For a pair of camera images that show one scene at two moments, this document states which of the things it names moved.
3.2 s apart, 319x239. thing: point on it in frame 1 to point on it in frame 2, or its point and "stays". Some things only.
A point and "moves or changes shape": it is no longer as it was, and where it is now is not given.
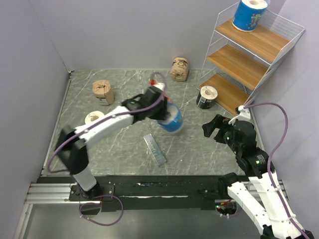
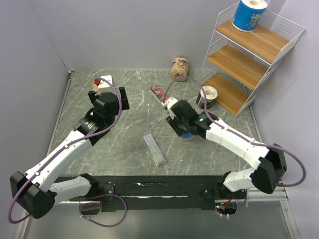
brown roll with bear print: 179,71 stays
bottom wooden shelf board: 230,95 stays
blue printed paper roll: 248,14 stays
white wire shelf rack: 237,61 stays
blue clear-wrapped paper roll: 174,122 moves or changes shape
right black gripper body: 228,135 to 179,126
